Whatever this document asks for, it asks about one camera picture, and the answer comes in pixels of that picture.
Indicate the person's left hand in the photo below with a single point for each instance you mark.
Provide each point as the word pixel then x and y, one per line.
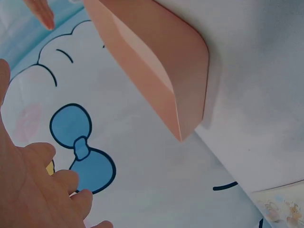
pixel 26 190

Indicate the pink rectangular box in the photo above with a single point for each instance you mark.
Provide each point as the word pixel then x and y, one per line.
pixel 164 61

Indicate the person's right hand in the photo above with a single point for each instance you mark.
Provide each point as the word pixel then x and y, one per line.
pixel 42 12

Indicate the person's right fingers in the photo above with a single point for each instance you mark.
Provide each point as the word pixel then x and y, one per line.
pixel 44 14

